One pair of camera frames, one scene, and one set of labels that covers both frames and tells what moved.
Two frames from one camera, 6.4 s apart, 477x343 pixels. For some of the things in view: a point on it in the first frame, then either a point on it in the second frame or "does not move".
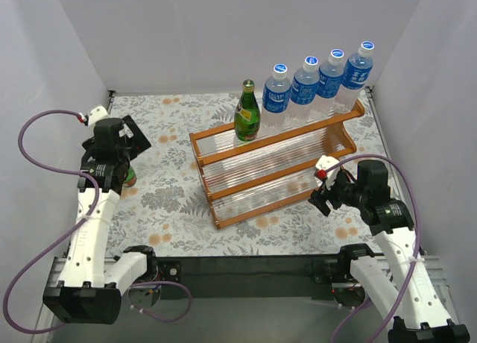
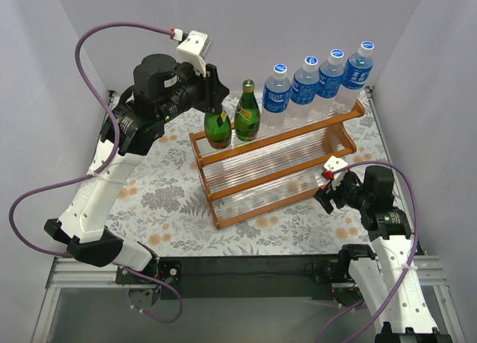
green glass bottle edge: (131, 178) → (218, 129)
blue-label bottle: (358, 70) does not move
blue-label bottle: (330, 78) does not move
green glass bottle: (247, 119) does not move
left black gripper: (138, 141) → (212, 88)
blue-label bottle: (276, 100) does not move
